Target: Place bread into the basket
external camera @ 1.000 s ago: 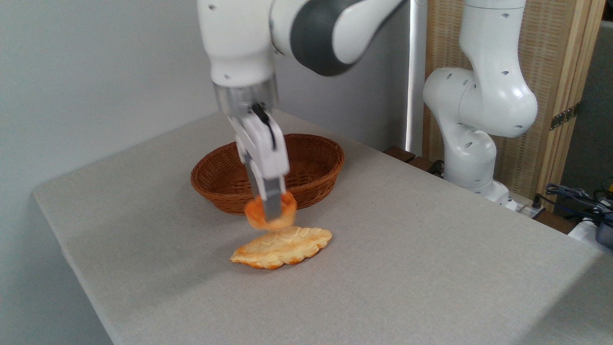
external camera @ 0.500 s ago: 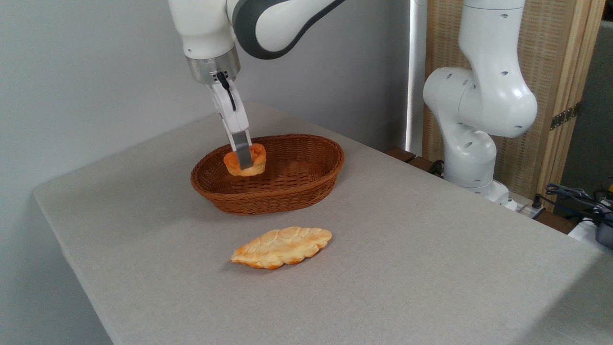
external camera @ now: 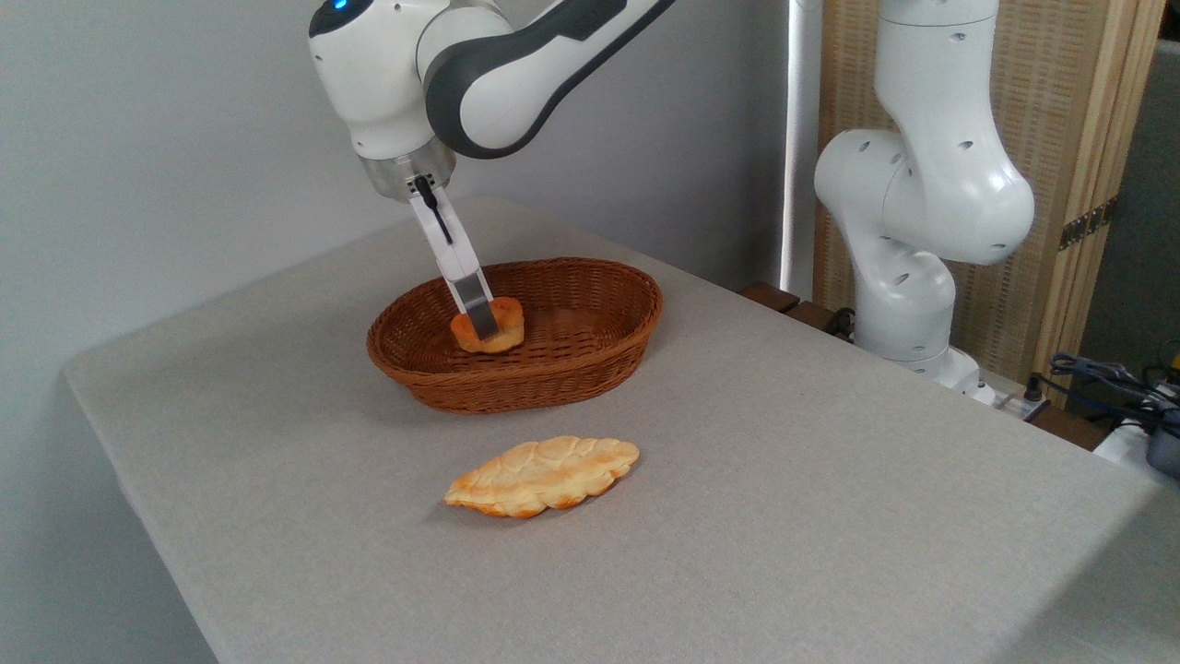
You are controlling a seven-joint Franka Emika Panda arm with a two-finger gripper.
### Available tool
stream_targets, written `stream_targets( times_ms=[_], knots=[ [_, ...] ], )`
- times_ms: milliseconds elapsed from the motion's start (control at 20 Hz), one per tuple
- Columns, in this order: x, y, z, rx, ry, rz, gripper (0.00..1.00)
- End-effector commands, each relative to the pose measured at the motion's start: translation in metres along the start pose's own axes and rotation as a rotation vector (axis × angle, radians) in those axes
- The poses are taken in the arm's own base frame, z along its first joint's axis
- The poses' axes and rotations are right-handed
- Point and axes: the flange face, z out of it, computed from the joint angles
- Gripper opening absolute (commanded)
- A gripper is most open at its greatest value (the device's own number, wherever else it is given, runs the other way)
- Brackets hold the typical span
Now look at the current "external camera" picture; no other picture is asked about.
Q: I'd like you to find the white vertical post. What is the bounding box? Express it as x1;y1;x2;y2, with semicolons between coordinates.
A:
779;0;824;301

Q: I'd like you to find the metal screen hinge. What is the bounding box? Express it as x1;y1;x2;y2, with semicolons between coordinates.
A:
1058;198;1118;252

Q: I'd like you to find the grey tablecloth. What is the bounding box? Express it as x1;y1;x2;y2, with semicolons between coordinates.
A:
63;196;1180;664

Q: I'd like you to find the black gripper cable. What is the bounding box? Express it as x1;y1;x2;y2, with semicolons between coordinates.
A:
414;175;454;246

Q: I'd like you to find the long leaf-shaped bread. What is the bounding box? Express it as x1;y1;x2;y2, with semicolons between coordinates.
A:
443;435;641;519

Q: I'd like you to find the wooden woven folding screen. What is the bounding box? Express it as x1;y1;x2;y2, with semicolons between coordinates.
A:
813;0;1167;407

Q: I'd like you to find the grey cable bundle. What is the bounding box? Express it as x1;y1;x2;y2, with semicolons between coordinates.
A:
1049;352;1180;436

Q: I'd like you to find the round orange bread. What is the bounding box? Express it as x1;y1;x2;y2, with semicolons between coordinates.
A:
450;297;525;355

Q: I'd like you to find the dark grey partition panel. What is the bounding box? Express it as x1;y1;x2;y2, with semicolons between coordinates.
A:
1079;37;1180;388

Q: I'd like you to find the white power strip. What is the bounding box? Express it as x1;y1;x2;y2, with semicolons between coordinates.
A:
979;385;1054;423

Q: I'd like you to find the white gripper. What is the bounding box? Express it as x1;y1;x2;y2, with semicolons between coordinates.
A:
407;184;502;339

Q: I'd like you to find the brown wicker oval basket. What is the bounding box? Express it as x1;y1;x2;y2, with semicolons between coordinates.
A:
366;256;665;414

